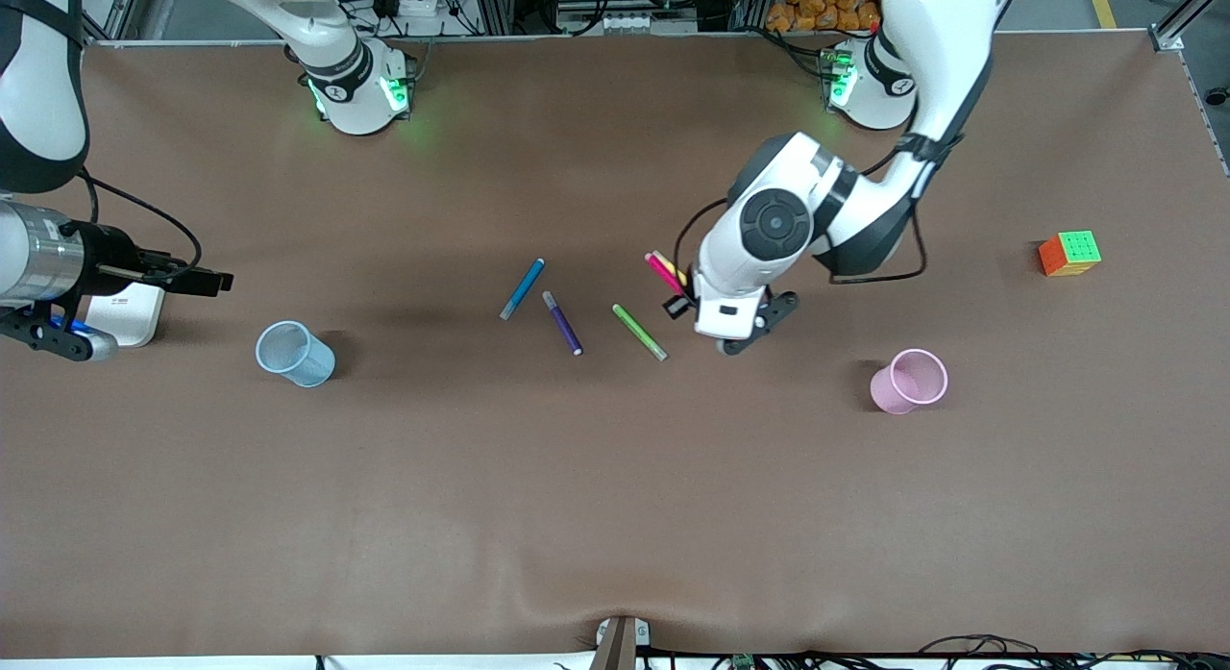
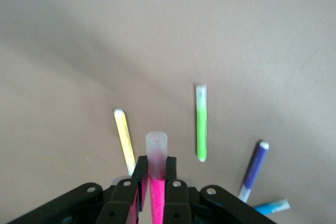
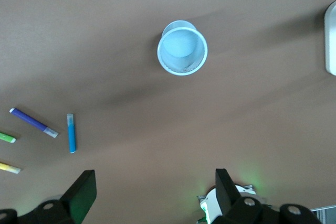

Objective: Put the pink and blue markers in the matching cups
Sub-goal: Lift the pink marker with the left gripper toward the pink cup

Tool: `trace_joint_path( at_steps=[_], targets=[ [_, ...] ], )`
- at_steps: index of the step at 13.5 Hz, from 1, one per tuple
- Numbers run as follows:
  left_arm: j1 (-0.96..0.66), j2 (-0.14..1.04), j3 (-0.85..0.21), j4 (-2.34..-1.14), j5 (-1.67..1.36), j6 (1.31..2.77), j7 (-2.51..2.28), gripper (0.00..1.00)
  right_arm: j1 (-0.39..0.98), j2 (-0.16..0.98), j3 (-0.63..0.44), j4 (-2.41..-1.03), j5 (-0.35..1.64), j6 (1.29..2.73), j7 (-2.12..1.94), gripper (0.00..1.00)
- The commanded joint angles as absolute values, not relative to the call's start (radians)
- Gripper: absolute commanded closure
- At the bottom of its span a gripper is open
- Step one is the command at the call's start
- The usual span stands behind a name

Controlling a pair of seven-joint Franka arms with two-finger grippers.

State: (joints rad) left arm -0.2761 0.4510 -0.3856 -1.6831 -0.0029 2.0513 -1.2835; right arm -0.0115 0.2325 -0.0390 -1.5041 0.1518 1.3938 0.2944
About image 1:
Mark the light blue mesh cup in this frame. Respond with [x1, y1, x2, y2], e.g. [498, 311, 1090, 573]
[255, 320, 336, 388]

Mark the orange snack bags pile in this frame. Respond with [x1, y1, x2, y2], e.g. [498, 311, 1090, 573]
[764, 0, 887, 35]

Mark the green marker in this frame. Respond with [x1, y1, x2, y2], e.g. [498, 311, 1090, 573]
[611, 304, 669, 362]

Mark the aluminium frame post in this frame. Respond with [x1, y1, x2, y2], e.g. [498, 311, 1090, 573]
[1148, 0, 1230, 52]

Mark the purple marker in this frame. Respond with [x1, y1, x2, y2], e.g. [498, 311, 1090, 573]
[541, 290, 584, 357]

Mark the multicolour puzzle cube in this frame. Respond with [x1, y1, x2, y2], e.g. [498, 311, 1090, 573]
[1038, 230, 1103, 278]

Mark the metal table edge bracket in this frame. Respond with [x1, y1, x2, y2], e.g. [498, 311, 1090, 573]
[591, 614, 652, 670]

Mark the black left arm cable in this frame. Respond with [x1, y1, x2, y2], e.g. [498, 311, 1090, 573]
[671, 136, 967, 311]

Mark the black looped floor cable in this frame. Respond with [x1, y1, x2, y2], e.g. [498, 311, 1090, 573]
[918, 634, 1230, 667]

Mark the white lamp stand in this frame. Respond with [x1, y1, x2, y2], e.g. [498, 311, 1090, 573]
[85, 281, 167, 349]

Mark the pink mesh cup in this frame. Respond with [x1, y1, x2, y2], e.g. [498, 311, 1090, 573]
[870, 349, 949, 415]

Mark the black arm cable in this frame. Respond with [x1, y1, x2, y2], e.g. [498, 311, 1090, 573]
[75, 168, 204, 269]
[671, 136, 967, 311]

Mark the pink marker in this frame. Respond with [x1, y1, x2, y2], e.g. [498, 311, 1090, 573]
[644, 251, 688, 298]

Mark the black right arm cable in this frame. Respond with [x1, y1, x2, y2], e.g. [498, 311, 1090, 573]
[75, 168, 204, 269]

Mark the blue marker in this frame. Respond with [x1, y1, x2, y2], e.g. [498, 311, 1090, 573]
[499, 258, 546, 321]

